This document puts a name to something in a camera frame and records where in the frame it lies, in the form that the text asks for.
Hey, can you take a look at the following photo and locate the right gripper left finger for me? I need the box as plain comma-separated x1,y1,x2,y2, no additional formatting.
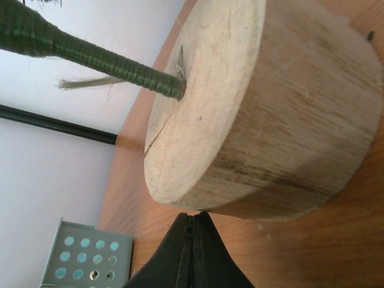
124,213,193,288

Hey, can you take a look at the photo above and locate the small green christmas tree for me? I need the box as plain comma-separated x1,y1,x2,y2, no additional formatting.
1,1,383,221

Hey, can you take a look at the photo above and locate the blue plastic basket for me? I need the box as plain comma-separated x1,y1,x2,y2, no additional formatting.
40,219,133,288

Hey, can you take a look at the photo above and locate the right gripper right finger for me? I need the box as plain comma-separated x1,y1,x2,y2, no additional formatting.
192,212,254,288

